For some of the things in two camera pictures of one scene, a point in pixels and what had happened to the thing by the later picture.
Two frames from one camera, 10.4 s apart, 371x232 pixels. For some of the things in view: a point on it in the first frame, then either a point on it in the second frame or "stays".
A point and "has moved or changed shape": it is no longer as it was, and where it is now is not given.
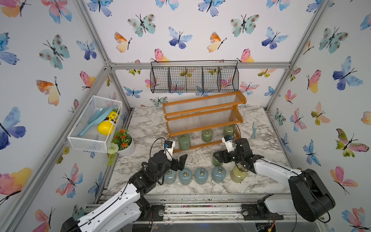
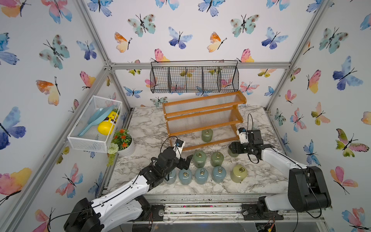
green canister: x=184 y=140 to x=199 y=157
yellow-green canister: x=239 y=174 stays
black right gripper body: x=236 y=158 to x=249 y=147
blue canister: x=170 y=176 stays
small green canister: x=206 y=135 stays
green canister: x=215 y=162 stays
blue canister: x=201 y=175 stays
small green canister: x=228 y=130 has moved or changed shape
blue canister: x=219 y=174 stays
